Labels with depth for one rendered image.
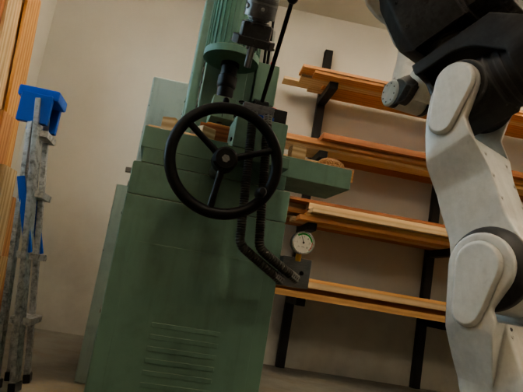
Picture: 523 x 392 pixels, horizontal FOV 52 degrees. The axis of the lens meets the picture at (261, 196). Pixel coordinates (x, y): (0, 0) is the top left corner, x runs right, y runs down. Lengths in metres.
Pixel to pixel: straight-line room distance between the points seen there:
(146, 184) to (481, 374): 0.92
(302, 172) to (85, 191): 2.68
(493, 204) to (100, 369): 1.00
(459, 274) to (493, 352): 0.13
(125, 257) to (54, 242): 2.60
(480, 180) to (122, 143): 3.29
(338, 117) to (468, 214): 3.26
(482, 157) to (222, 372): 0.85
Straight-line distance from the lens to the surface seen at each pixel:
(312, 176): 1.54
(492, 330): 0.94
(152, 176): 1.46
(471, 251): 0.96
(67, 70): 4.29
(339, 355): 4.09
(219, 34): 1.70
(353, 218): 3.52
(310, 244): 1.45
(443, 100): 1.08
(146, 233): 1.45
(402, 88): 1.55
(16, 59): 3.52
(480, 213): 1.02
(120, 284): 1.45
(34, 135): 2.29
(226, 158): 1.28
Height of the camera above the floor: 0.53
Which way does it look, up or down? 10 degrees up
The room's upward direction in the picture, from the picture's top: 10 degrees clockwise
